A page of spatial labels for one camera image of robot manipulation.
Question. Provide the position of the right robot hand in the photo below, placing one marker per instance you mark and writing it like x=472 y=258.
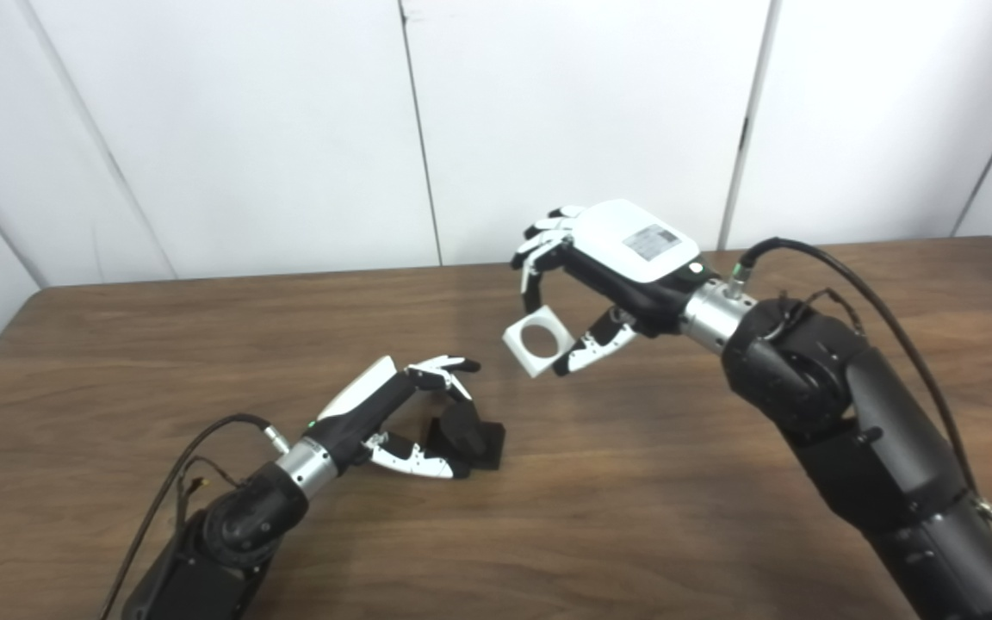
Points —
x=625 y=258

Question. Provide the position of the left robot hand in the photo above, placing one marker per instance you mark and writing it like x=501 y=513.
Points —
x=384 y=413

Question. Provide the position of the black peg with square base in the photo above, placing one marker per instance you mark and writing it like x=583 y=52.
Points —
x=468 y=439

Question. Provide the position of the white square piece with hole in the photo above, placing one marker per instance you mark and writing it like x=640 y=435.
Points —
x=537 y=340

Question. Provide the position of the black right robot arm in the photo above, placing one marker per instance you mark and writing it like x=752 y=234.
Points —
x=858 y=430

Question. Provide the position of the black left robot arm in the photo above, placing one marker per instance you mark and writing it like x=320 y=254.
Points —
x=212 y=542

